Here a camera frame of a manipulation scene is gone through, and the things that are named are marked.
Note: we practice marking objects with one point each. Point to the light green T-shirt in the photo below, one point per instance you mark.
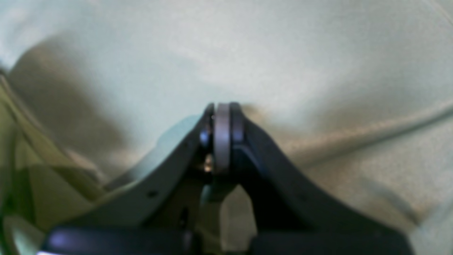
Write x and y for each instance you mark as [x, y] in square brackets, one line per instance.
[40, 185]

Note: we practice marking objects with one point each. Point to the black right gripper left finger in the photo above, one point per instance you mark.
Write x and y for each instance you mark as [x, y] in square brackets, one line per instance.
[154, 217]

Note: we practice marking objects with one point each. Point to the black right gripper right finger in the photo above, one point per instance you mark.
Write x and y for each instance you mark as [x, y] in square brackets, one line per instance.
[294, 216]

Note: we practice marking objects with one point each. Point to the pale green table cloth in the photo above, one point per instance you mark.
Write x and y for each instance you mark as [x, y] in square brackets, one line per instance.
[357, 93]

